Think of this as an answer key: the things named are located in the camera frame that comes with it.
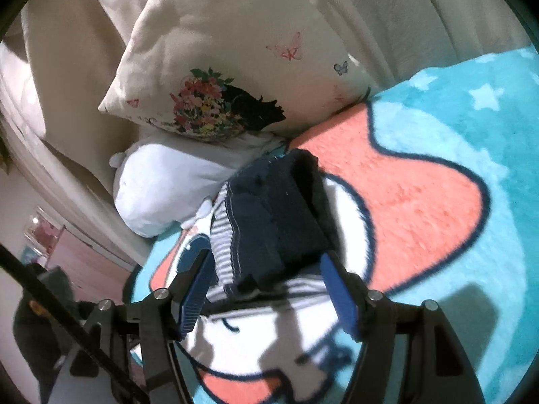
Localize navy pants with striped waistband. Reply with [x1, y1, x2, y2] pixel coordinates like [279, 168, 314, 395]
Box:
[207, 149, 340, 305]

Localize beige upholstered headboard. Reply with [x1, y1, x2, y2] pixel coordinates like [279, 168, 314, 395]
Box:
[1, 0, 530, 263]

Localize white grey plush pillow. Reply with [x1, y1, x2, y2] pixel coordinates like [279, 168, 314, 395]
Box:
[109, 130, 284, 238]

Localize cream floral printed cushion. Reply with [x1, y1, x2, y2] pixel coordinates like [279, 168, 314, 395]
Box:
[99, 0, 375, 142]

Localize teal cartoon fleece blanket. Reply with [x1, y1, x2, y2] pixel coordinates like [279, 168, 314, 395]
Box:
[126, 45, 539, 404]

